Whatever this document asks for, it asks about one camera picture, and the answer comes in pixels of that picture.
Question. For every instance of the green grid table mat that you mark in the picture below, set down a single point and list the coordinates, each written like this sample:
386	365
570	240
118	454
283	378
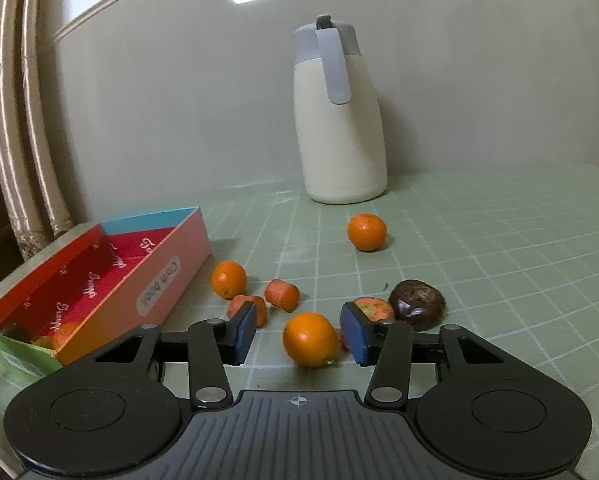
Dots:
479	240

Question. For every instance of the orange carrot piece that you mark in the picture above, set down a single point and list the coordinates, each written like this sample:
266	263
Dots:
257	307
282	294
375	308

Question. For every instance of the cream thermos jug grey lid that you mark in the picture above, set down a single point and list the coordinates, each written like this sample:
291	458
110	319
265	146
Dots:
342	150

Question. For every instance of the beige satin curtain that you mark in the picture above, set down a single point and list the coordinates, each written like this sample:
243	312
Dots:
24	110

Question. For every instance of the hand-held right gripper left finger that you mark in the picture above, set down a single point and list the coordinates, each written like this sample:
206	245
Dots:
244	334

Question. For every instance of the colourful cardboard box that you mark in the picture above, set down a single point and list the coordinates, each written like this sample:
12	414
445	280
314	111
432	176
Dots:
164	285

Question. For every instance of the small mandarin orange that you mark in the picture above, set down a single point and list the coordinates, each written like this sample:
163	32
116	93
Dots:
367	232
310	338
228	279

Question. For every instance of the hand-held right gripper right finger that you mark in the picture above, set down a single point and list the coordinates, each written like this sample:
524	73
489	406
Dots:
354	334

